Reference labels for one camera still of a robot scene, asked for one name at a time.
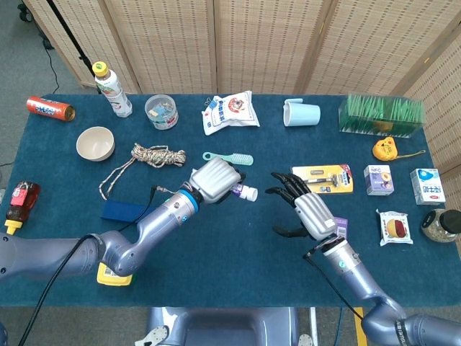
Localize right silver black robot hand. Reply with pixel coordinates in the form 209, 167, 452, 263
265, 172, 339, 241

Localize orange red drink can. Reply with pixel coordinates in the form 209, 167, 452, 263
26, 96, 76, 122

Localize clear box green packets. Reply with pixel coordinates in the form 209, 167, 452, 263
338, 93, 426, 138

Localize blue table cloth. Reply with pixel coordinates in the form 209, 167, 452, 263
0, 93, 461, 309

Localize yellow lidded green container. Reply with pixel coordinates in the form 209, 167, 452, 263
97, 262, 135, 288

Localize bamboo folding screen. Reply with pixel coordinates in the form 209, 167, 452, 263
21, 0, 461, 217

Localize razor in yellow blister pack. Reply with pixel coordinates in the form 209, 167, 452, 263
290, 164, 354, 196

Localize white toothpaste cap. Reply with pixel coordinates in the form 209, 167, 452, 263
240, 184, 259, 202

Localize drink bottle yellow cap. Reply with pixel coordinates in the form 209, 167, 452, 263
91, 61, 133, 118

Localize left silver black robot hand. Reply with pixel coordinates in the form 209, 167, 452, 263
189, 156, 248, 205

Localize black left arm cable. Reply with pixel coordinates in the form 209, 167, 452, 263
17, 185, 184, 346

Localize black tripod stand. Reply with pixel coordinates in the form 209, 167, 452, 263
17, 0, 102, 94

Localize dark blue long box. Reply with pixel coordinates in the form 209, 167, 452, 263
100, 200, 156, 223

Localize braided multicolour rope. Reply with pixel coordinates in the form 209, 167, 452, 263
99, 143, 187, 201

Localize yellow tape measure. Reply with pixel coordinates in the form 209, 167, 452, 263
372, 136, 426, 161

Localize mint green brush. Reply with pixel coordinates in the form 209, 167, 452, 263
202, 151, 254, 167

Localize white blue milk carton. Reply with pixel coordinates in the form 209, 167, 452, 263
409, 168, 447, 206

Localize purple white juice carton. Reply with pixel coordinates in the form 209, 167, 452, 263
363, 164, 395, 197

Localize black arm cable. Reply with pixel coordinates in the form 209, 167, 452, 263
17, 185, 184, 346
303, 241, 364, 320

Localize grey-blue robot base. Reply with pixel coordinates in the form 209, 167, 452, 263
135, 306, 314, 346

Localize white table leg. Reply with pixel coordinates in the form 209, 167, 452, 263
309, 306, 320, 346

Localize amber syrup bottle red label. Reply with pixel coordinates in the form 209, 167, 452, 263
4, 181, 42, 238

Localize blue floor cable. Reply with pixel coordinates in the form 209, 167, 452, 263
334, 306, 344, 346

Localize clear jar of clips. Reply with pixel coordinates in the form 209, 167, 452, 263
144, 94, 179, 130

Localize white snack bag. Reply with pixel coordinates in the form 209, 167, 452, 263
201, 89, 261, 136

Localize white packaged pastry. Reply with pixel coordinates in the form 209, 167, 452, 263
375, 208, 414, 247

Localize glass jar black lid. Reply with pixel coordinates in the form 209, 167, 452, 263
420, 208, 461, 243

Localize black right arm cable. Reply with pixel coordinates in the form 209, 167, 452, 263
303, 241, 364, 320

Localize light blue mug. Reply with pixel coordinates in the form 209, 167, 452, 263
282, 97, 321, 128

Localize beige bowl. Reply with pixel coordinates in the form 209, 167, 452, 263
76, 125, 116, 162

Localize purple cardboard box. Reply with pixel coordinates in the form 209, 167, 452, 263
333, 216, 349, 239

